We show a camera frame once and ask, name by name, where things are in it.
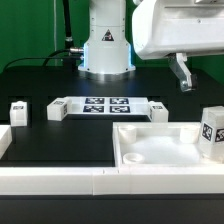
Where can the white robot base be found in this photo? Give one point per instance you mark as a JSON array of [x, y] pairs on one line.
[[107, 53]]

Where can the white fiducial marker board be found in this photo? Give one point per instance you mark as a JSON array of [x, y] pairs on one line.
[[108, 105]]

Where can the white obstacle fence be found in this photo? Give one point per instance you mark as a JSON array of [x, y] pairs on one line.
[[105, 181]]

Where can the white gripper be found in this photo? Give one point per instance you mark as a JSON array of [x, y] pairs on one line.
[[164, 27]]

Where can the black vertical pole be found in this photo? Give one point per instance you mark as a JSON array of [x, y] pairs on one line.
[[68, 33]]

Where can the white square tabletop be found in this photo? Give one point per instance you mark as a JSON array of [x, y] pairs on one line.
[[161, 147]]

